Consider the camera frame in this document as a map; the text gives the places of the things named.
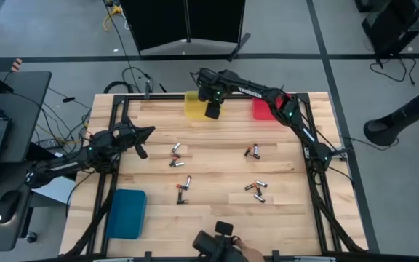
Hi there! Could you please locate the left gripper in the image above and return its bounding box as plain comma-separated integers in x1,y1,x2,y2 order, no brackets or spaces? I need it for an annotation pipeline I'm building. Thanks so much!
113,122,156,160

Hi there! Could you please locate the yellow plastic bin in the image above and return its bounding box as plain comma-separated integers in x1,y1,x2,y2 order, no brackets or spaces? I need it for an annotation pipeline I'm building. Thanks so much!
183,90,226,122

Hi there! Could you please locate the red plastic bin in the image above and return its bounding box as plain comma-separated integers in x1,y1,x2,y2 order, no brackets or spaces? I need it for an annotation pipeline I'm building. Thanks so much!
252,95,292,122

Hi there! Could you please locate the blue plastic bin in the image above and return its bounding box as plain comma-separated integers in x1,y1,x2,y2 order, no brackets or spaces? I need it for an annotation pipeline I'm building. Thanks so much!
105,188,148,240

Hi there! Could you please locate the black folding screen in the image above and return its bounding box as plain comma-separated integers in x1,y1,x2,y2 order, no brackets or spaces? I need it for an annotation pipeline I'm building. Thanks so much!
119,0,251,62

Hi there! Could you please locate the white flat box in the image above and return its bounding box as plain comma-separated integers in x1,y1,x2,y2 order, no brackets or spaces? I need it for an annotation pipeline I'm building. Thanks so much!
34,175,76,205

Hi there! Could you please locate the black flat board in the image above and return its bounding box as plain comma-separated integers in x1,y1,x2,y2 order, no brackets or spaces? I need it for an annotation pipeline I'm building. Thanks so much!
25,141,65,163

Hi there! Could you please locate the black desk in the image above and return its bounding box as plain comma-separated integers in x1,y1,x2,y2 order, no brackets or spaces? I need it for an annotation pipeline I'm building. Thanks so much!
0,70,53,253

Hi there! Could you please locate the black computer mouse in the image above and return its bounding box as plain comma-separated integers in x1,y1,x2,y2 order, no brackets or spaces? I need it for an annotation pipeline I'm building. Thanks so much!
0,189,23,224

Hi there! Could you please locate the person's hand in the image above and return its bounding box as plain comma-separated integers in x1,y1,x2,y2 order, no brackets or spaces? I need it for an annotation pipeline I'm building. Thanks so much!
231,236,266,262

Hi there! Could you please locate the black stand pole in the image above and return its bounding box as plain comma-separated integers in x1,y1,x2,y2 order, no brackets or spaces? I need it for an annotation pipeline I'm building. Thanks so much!
363,79,419,147

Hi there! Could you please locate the black equipment cabinet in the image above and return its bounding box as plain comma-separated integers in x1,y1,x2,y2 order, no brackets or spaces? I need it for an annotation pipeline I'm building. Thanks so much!
354,0,419,58

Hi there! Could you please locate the black table frame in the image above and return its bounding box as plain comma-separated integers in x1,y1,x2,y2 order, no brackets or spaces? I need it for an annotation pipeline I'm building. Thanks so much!
85,92,343,258

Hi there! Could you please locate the thick black cable coil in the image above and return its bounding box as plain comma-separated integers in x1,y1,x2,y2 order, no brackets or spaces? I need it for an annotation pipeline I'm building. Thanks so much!
103,80,135,95

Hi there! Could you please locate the black diagonal frame strut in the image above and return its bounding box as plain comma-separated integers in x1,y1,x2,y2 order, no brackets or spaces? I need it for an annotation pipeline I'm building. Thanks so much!
313,194,363,254
63,181,118,255

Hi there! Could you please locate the grey metal base plate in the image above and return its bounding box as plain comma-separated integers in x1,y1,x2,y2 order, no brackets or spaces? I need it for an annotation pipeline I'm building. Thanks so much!
303,146,349,161

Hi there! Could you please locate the yellow floor cable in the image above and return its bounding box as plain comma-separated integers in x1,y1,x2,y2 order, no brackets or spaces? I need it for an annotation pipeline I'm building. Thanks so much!
102,4,124,32

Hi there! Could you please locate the black camera rig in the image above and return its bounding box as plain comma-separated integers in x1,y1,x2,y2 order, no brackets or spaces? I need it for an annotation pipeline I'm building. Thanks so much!
192,221,249,262

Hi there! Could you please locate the black floor cable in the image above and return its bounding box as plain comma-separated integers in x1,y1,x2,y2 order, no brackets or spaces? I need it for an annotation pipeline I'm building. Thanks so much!
369,57,418,87

